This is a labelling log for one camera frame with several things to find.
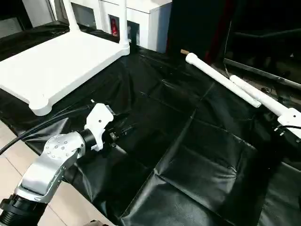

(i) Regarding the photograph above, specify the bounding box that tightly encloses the white plastic table top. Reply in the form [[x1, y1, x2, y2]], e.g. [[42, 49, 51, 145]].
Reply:
[[0, 30, 131, 116]]

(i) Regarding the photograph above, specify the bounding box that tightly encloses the white plastic table leg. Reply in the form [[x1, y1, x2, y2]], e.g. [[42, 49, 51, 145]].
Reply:
[[118, 0, 130, 49], [63, 0, 81, 32], [229, 75, 301, 124], [185, 52, 262, 108]]

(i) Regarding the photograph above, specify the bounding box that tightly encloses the black mat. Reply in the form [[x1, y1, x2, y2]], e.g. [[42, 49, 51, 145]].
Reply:
[[0, 23, 301, 226]]

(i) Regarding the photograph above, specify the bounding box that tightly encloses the white glass-door cabinet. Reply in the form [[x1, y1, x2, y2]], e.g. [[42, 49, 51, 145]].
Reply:
[[47, 0, 173, 53]]

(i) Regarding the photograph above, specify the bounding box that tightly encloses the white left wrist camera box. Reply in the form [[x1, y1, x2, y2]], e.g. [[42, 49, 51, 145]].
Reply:
[[85, 103, 116, 152]]

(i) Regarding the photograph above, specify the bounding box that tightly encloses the black metal rail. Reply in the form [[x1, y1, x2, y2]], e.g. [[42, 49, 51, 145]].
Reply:
[[223, 57, 301, 90]]

